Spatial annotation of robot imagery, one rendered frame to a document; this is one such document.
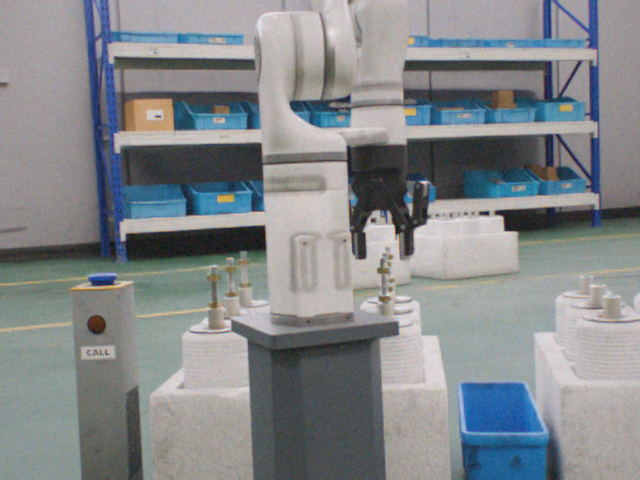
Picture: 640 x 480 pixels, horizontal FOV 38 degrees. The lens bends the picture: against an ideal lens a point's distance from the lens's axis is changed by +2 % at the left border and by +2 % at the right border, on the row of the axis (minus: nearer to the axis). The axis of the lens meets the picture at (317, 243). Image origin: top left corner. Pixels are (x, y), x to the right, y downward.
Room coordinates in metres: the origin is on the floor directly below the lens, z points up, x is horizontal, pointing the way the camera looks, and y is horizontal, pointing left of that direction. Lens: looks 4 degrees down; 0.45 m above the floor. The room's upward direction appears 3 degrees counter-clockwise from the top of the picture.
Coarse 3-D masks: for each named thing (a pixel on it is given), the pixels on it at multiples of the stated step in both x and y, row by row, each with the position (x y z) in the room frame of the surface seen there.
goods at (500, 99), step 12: (492, 96) 6.94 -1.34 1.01; (504, 96) 6.92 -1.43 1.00; (216, 108) 6.10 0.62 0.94; (228, 108) 6.13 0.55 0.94; (336, 108) 6.42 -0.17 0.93; (348, 108) 6.41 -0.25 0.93; (444, 108) 6.77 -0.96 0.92; (456, 108) 6.82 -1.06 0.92; (492, 108) 6.92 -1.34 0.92; (504, 108) 6.91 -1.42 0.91
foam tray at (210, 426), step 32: (416, 384) 1.19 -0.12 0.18; (160, 416) 1.21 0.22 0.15; (192, 416) 1.20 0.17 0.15; (224, 416) 1.20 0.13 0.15; (384, 416) 1.18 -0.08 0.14; (416, 416) 1.17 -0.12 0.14; (160, 448) 1.21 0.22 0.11; (192, 448) 1.20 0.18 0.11; (224, 448) 1.20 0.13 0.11; (416, 448) 1.17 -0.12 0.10; (448, 448) 1.17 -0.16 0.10
